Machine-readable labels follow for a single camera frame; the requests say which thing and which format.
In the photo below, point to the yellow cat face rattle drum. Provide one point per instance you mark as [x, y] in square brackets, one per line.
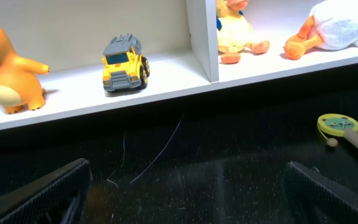
[340, 126]

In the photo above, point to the yellow plush duck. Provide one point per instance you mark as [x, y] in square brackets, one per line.
[235, 31]

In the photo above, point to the grey and yellow toy truck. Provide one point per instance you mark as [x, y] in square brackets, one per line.
[124, 65]

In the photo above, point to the white plush duck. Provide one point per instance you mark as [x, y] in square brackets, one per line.
[337, 28]

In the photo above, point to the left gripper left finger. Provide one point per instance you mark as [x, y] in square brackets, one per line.
[42, 199]

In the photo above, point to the white shelf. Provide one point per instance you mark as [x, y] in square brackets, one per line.
[172, 77]

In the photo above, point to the orange dinosaur figure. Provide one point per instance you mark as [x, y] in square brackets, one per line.
[8, 71]

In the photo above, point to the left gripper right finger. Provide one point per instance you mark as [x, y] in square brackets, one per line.
[322, 202]

